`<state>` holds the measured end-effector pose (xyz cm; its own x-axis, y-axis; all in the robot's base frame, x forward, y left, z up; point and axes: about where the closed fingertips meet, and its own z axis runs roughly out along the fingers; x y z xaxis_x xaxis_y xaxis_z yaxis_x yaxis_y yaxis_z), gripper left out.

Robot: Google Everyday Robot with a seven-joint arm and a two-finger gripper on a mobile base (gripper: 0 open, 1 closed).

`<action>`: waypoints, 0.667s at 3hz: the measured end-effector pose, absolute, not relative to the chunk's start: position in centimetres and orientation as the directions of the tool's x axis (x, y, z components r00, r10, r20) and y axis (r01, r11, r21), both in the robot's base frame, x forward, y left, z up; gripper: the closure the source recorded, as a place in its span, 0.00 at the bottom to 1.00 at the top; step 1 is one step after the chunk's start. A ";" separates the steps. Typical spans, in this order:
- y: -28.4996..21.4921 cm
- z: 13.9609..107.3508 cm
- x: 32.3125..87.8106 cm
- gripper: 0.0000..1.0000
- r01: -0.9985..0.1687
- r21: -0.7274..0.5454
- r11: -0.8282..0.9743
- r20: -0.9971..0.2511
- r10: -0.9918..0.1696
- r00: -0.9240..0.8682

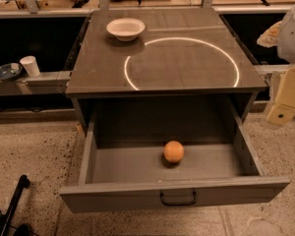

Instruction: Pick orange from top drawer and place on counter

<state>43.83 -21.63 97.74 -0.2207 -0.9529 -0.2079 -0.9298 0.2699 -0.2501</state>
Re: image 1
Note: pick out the white paper cup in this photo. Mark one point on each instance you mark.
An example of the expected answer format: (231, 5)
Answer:
(29, 63)

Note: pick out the orange fruit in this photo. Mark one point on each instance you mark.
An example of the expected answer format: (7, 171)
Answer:
(173, 152)

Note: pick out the grey cabinet with dark top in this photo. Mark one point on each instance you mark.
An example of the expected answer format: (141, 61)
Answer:
(181, 51)

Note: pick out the black stand leg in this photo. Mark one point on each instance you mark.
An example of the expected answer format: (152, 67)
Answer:
(24, 182)

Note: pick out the grey open top drawer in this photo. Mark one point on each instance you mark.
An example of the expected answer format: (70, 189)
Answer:
(123, 165)

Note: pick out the black drawer handle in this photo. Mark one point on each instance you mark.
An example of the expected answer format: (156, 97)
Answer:
(179, 200)

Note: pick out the grey low side shelf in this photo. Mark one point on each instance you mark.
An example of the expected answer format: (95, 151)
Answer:
(45, 83)

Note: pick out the white ceramic bowl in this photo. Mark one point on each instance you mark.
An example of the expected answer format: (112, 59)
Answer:
(126, 29)

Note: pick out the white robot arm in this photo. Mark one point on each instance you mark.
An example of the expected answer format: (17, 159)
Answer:
(281, 108)

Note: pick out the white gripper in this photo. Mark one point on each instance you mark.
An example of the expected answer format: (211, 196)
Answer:
(293, 38)

